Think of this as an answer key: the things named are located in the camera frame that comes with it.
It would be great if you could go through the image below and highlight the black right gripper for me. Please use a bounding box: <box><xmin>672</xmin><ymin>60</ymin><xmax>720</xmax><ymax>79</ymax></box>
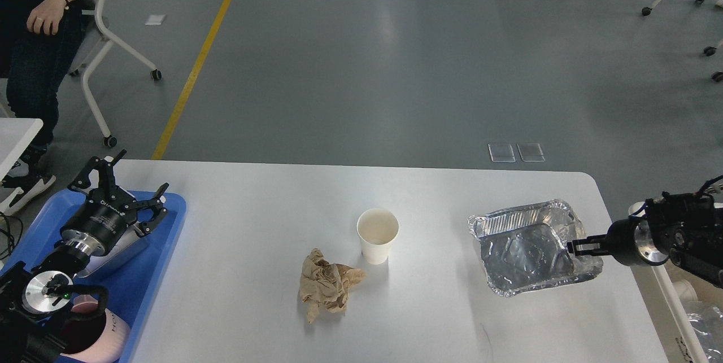
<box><xmin>567</xmin><ymin>217</ymin><xmax>669</xmax><ymax>267</ymax></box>

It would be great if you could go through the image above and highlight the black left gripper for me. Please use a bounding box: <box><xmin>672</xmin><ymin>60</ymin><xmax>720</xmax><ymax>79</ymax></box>
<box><xmin>59</xmin><ymin>150</ymin><xmax>170</xmax><ymax>256</ymax></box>

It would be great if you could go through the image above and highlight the foil lined bin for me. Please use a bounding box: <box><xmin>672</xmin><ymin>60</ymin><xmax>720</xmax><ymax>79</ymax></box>
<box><xmin>468</xmin><ymin>199</ymin><xmax>604</xmax><ymax>297</ymax></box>

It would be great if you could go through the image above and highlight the pink ceramic mug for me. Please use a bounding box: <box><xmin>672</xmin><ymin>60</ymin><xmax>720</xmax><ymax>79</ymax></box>
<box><xmin>61</xmin><ymin>308</ymin><xmax>130</xmax><ymax>362</ymax></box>

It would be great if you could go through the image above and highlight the brown paper napkin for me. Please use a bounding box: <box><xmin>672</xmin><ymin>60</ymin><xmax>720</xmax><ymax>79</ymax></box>
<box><xmin>299</xmin><ymin>248</ymin><xmax>367</xmax><ymax>324</ymax></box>

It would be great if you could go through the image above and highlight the white paper cup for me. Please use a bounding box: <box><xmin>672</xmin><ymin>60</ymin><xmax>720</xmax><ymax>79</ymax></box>
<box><xmin>356</xmin><ymin>208</ymin><xmax>400</xmax><ymax>265</ymax></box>

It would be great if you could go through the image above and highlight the stainless steel rectangular tin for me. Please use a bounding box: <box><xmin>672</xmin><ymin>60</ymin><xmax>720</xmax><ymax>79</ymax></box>
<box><xmin>75</xmin><ymin>225</ymin><xmax>148</xmax><ymax>279</ymax></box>

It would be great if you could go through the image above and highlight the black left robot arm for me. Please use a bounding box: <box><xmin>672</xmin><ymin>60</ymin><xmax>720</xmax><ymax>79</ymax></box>
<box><xmin>2</xmin><ymin>150</ymin><xmax>169</xmax><ymax>362</ymax></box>

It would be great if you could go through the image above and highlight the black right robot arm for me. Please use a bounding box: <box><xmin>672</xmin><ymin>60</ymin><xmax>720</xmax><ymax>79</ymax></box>
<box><xmin>567</xmin><ymin>176</ymin><xmax>722</xmax><ymax>288</ymax></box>

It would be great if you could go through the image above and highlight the blue plastic tray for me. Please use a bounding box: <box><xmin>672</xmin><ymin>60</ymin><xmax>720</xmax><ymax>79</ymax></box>
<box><xmin>2</xmin><ymin>190</ymin><xmax>186</xmax><ymax>362</ymax></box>

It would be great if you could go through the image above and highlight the white waste bin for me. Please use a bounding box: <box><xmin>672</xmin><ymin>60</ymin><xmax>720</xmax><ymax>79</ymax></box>
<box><xmin>627</xmin><ymin>202</ymin><xmax>723</xmax><ymax>363</ymax></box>

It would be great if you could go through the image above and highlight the clear floor plate right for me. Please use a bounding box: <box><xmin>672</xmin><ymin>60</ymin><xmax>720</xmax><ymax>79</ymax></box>
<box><xmin>516</xmin><ymin>143</ymin><xmax>546</xmax><ymax>163</ymax></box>

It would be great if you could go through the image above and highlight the clear floor plate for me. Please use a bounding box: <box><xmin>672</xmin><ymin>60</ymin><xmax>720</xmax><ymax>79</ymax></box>
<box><xmin>487</xmin><ymin>143</ymin><xmax>516</xmax><ymax>163</ymax></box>
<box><xmin>516</xmin><ymin>143</ymin><xmax>546</xmax><ymax>163</ymax></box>

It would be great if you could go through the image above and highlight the white side table left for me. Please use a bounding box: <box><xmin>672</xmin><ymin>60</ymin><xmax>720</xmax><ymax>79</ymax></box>
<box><xmin>1</xmin><ymin>117</ymin><xmax>43</xmax><ymax>216</ymax></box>

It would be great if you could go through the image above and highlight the clear floor plate left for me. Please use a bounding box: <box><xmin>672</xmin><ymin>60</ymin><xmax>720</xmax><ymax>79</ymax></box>
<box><xmin>487</xmin><ymin>143</ymin><xmax>516</xmax><ymax>163</ymax></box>

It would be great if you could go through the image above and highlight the white office chair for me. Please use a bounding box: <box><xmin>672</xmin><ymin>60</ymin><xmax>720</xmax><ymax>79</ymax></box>
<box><xmin>68</xmin><ymin>0</ymin><xmax>162</xmax><ymax>148</ymax></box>

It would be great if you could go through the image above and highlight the person in black clothes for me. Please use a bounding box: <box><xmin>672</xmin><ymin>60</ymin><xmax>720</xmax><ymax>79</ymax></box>
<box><xmin>1</xmin><ymin>0</ymin><xmax>83</xmax><ymax>216</ymax></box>

